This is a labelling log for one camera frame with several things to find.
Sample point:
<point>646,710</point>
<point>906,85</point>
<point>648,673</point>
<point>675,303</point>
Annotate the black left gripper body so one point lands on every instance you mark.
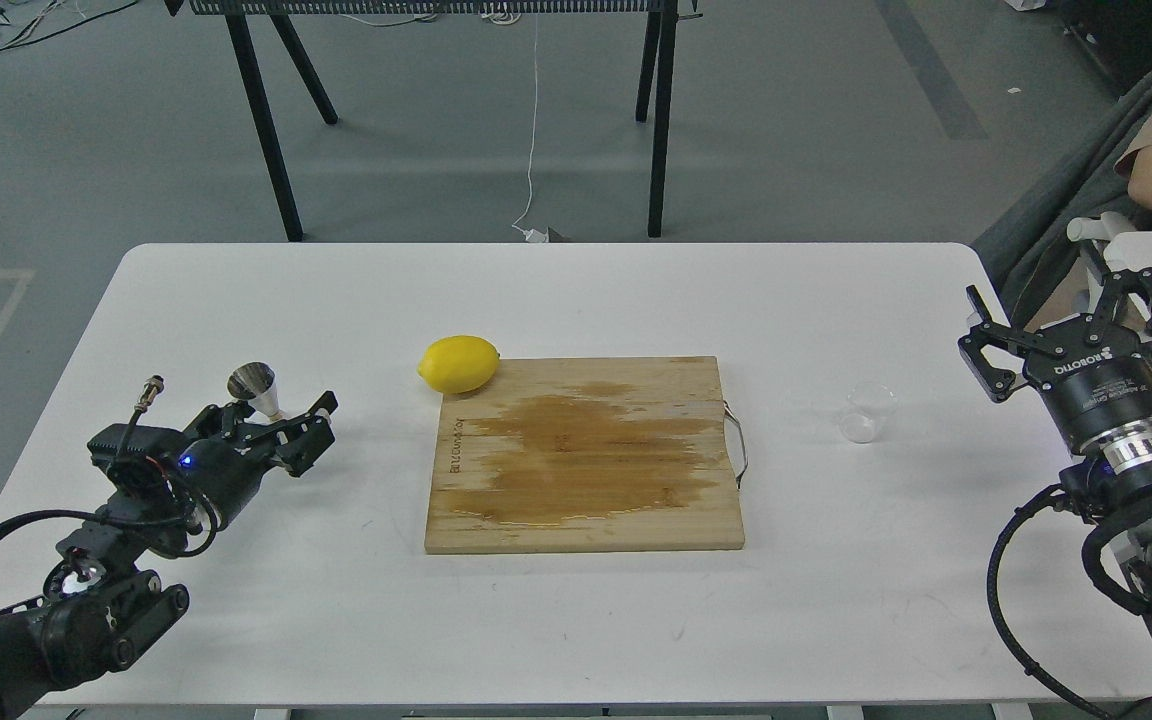
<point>213,468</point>

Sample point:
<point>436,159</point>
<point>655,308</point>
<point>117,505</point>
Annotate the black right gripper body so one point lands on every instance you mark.
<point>1092,388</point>

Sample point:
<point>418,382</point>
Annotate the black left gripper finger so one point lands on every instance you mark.
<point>292,444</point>
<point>220,422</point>

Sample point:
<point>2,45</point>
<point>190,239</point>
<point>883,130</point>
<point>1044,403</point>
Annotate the steel double jigger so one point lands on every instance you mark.
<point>255,383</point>

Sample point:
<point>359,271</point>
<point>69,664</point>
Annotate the clear plastic measuring cup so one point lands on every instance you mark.
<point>869,407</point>

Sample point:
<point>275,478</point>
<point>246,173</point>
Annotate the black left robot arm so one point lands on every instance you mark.
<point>98,611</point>

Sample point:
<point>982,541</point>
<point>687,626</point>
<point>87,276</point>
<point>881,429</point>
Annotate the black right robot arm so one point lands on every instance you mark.
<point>1110,488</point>

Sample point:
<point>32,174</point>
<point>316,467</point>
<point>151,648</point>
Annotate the grey office chair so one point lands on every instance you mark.
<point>1027,252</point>

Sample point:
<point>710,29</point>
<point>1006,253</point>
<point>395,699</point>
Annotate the yellow lemon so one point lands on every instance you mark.
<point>458,364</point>

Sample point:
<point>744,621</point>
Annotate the wooden cutting board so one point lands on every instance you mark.
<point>586,455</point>

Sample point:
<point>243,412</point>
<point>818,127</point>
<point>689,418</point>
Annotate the black trestle table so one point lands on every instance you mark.
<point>458,86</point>

